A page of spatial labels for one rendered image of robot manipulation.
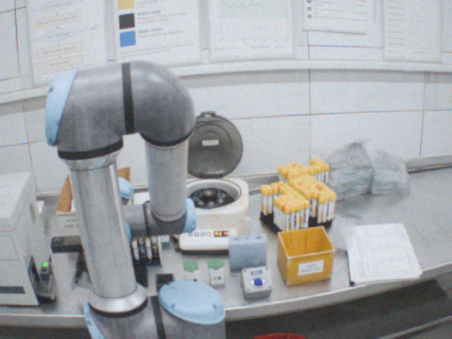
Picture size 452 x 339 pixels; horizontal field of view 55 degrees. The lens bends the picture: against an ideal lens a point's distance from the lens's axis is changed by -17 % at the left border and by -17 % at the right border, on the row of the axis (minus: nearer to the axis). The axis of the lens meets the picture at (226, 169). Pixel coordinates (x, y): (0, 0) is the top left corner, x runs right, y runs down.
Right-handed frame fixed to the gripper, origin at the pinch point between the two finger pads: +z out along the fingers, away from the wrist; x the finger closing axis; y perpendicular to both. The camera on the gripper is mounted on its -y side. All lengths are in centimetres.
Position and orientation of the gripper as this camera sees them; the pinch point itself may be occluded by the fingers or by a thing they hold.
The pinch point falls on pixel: (71, 285)
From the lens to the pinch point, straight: 135.2
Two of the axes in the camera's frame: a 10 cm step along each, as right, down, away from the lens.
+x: -1.4, -4.0, 9.0
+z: -4.6, 8.4, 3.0
